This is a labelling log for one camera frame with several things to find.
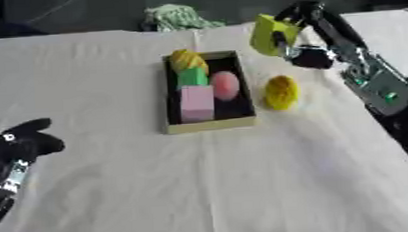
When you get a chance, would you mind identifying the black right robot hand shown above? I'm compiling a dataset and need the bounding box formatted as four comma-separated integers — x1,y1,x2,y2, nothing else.
269,0,370,73

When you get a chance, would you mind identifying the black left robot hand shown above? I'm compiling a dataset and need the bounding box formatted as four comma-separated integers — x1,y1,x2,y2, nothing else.
0,116,69,173

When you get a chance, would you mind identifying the lime green block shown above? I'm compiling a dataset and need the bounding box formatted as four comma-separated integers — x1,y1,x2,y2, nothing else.
248,12,303,58

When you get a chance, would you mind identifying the tan cardboard box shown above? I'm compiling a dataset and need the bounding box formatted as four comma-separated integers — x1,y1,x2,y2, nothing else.
160,48,260,135

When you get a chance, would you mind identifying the yellow ridged toy fruit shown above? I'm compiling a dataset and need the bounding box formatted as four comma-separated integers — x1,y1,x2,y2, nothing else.
168,47,211,76
261,74,302,112

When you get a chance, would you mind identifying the pink egg-shaped toy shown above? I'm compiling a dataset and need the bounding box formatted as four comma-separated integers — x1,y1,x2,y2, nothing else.
209,69,244,103

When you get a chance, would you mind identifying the green cube block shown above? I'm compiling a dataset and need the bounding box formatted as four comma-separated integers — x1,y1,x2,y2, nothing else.
175,67,212,90

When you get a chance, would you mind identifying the green and white checked cloth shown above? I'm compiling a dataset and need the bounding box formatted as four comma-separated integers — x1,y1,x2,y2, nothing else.
140,1,227,34

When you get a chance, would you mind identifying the pink cube block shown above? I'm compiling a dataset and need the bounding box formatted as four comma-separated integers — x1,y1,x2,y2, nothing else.
177,83,217,124

